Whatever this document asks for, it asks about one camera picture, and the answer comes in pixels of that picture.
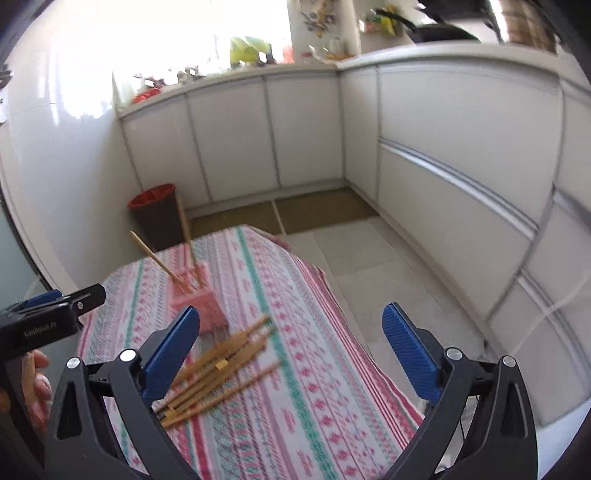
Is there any bamboo chopstick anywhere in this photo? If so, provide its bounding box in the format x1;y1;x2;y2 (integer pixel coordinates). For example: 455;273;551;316
176;193;202;288
129;230;189;293
154;315;273;414

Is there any dark-tipped chopstick gold band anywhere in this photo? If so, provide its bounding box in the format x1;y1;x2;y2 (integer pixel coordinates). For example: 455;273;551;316
156;338;266;419

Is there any person's left hand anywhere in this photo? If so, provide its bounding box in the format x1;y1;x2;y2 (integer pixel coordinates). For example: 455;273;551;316
1;349;52;433

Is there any pink perforated utensil holder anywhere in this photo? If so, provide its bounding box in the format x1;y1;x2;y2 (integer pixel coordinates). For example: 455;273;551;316
168;262;228;334

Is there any patterned pink tablecloth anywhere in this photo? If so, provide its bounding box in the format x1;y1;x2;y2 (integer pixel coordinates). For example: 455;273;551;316
77;226;423;479

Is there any red-rimmed trash bin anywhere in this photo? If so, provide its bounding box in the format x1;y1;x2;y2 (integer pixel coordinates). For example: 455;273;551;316
127;183;183;252

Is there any red basin on counter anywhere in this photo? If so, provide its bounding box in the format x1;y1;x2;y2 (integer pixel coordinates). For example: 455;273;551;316
131;87;161;105

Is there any green dish rack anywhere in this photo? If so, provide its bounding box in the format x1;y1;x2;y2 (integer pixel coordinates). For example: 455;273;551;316
229;36;276;69

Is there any black frying pan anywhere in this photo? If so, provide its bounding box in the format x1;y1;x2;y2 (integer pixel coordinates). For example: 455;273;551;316
372;8;479;44

